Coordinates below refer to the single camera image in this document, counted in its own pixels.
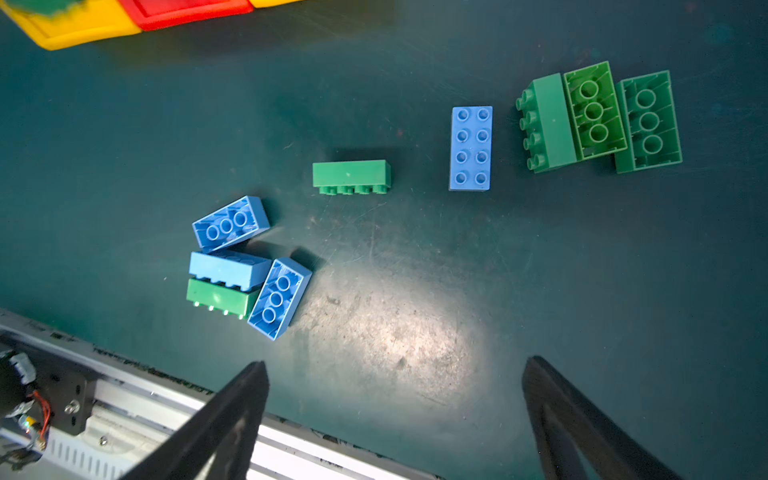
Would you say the blue lego brick upright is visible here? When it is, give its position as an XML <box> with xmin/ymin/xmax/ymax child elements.
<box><xmin>449</xmin><ymin>106</ymin><xmax>493</xmax><ymax>192</ymax></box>

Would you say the light green lego brick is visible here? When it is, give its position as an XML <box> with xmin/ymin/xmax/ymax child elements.
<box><xmin>562</xmin><ymin>61</ymin><xmax>628</xmax><ymax>161</ymax></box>

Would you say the green lego brick rightmost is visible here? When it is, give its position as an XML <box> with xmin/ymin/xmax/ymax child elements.
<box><xmin>614</xmin><ymin>70</ymin><xmax>683</xmax><ymax>174</ymax></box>

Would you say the blue lego on green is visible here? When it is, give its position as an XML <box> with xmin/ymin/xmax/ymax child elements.
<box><xmin>189</xmin><ymin>250</ymin><xmax>272</xmax><ymax>292</ymax></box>

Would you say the green lego brick center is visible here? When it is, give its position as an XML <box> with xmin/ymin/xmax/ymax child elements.
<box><xmin>312</xmin><ymin>160</ymin><xmax>392</xmax><ymax>196</ymax></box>

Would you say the blue lego brick lower right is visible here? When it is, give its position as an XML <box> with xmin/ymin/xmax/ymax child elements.
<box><xmin>247</xmin><ymin>257</ymin><xmax>312</xmax><ymax>341</ymax></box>

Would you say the blue lego brick tilted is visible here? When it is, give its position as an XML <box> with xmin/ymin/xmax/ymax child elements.
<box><xmin>192</xmin><ymin>196</ymin><xmax>271</xmax><ymax>253</ymax></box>

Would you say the red bin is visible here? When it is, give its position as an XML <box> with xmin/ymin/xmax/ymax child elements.
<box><xmin>119</xmin><ymin>0</ymin><xmax>254</xmax><ymax>31</ymax></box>

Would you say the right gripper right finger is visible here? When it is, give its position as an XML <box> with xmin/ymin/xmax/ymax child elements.
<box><xmin>522</xmin><ymin>356</ymin><xmax>679</xmax><ymax>479</ymax></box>

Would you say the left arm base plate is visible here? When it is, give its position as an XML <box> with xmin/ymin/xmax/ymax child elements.
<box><xmin>1</xmin><ymin>343</ymin><xmax>98</xmax><ymax>436</ymax></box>

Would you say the green lego brick studs side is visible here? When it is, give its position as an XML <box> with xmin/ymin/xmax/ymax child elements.
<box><xmin>515</xmin><ymin>74</ymin><xmax>577</xmax><ymax>173</ymax></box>

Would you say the yellow bin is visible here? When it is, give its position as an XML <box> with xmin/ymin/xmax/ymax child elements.
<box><xmin>249</xmin><ymin>0</ymin><xmax>301</xmax><ymax>9</ymax></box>
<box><xmin>1</xmin><ymin>0</ymin><xmax>142</xmax><ymax>51</ymax></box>

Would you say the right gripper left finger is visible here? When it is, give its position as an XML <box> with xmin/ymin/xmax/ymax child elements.
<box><xmin>124</xmin><ymin>361</ymin><xmax>270</xmax><ymax>479</ymax></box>

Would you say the green lego under blue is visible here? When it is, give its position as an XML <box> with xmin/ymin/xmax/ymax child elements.
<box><xmin>186</xmin><ymin>279</ymin><xmax>260</xmax><ymax>320</ymax></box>

